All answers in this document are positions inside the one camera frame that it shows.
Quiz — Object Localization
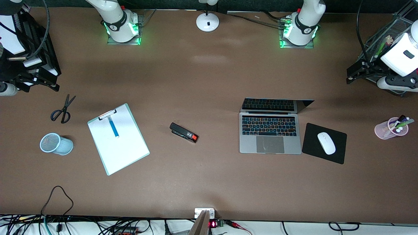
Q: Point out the red black clip leads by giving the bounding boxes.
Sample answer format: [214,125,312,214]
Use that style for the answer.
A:
[225,220,252,235]

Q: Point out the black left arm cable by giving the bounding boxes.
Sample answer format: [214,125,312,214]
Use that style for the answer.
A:
[356,0,375,66]

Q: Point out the mint green clipboard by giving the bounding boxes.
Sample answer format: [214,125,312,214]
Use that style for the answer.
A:
[87,103,150,176]

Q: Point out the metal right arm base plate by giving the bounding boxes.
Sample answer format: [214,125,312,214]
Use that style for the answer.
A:
[107,13,145,45]

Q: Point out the black coiled cable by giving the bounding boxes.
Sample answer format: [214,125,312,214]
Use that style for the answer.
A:
[328,222,360,231]

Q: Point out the white paper in tray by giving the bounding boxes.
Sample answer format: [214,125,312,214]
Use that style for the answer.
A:
[0,23,26,55]

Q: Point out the pink translucent cup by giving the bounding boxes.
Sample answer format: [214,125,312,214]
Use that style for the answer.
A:
[374,117,409,140]

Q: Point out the light blue marker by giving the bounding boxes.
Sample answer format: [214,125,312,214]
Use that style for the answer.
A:
[108,117,120,138]

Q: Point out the white computer mouse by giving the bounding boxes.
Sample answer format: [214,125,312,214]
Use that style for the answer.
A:
[317,132,336,155]

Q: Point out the silver grey laptop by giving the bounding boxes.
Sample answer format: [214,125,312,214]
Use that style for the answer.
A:
[239,98,315,155]

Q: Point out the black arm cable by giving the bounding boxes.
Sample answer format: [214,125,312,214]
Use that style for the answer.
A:
[356,0,375,66]
[24,0,50,60]

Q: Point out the black mouse pad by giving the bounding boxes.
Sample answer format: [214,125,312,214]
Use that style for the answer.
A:
[302,123,347,165]

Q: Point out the black tabletop cable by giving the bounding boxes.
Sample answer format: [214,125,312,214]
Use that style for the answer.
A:
[225,11,288,29]

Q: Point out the white paper sheet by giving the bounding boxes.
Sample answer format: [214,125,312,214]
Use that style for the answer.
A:
[88,105,149,175]

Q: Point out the braided looped cable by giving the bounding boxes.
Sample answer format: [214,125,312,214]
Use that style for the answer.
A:
[41,186,74,217]

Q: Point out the white lamp base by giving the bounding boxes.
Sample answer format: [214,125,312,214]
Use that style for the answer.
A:
[196,0,220,32]

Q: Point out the black scissors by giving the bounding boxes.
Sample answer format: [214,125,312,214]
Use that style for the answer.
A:
[51,94,76,124]

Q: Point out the grey wire mesh tray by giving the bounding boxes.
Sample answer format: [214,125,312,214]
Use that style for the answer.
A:
[359,13,418,97]

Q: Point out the black stacked paper tray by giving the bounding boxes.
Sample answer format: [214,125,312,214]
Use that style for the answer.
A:
[0,7,61,92]

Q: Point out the black stapler with orange tip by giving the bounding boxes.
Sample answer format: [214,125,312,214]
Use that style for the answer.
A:
[169,122,199,143]

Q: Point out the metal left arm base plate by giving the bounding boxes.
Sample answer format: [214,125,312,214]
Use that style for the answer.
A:
[279,16,315,49]

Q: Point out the wooden post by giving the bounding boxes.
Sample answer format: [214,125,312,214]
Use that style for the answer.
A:
[189,210,210,235]

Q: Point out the white power box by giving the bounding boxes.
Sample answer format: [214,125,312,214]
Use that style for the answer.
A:
[195,208,215,219]

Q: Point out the light blue mesh cup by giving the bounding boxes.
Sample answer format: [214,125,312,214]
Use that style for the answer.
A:
[40,133,74,156]

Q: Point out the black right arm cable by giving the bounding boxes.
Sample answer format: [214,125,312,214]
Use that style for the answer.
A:
[24,0,50,60]

